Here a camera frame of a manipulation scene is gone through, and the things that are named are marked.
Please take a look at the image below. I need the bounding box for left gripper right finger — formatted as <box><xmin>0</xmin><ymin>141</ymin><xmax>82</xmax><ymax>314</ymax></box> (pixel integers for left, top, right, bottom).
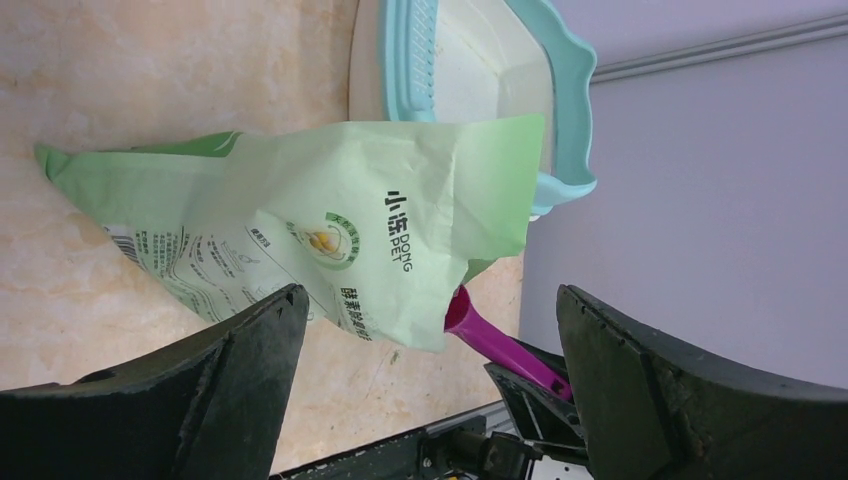
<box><xmin>556</xmin><ymin>285</ymin><xmax>847</xmax><ymax>479</ymax></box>

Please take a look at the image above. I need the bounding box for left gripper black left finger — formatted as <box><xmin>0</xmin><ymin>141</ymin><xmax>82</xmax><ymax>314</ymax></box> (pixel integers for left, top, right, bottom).
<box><xmin>1</xmin><ymin>284</ymin><xmax>309</xmax><ymax>479</ymax></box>

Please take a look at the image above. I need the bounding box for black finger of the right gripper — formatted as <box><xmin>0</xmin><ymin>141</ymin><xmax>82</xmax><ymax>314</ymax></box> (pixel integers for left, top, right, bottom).
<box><xmin>484</xmin><ymin>362</ymin><xmax>585</xmax><ymax>448</ymax></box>

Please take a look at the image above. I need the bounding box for purple plastic scoop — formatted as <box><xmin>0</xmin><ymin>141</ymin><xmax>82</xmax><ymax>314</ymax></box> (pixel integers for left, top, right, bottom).
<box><xmin>444</xmin><ymin>285</ymin><xmax>573</xmax><ymax>401</ymax></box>

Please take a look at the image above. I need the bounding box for green litter bag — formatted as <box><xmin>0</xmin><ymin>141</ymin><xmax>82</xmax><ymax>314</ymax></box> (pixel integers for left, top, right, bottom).
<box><xmin>35</xmin><ymin>114</ymin><xmax>545</xmax><ymax>352</ymax></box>

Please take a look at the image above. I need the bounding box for teal litter box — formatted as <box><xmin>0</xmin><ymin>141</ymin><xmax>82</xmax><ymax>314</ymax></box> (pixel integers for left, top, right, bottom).
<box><xmin>348</xmin><ymin>0</ymin><xmax>597</xmax><ymax>217</ymax></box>

